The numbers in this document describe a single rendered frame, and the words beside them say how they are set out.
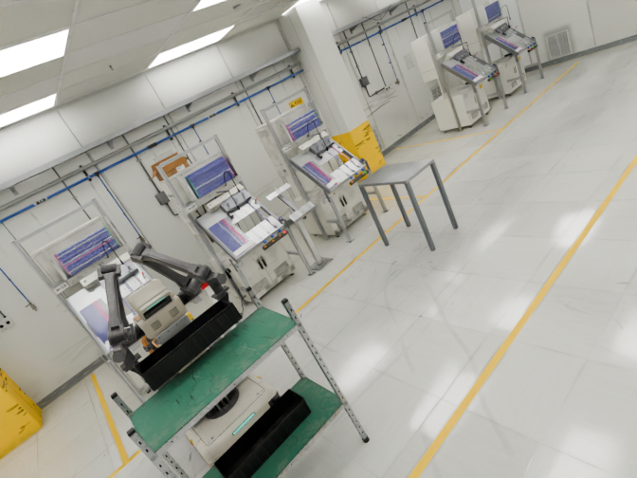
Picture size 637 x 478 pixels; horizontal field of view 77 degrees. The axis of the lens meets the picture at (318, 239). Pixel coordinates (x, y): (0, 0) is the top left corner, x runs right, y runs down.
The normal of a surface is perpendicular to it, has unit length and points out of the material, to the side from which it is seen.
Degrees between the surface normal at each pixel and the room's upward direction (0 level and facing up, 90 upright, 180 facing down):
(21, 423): 90
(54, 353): 90
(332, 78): 90
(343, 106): 90
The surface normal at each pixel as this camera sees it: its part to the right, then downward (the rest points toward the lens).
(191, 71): 0.58, 0.04
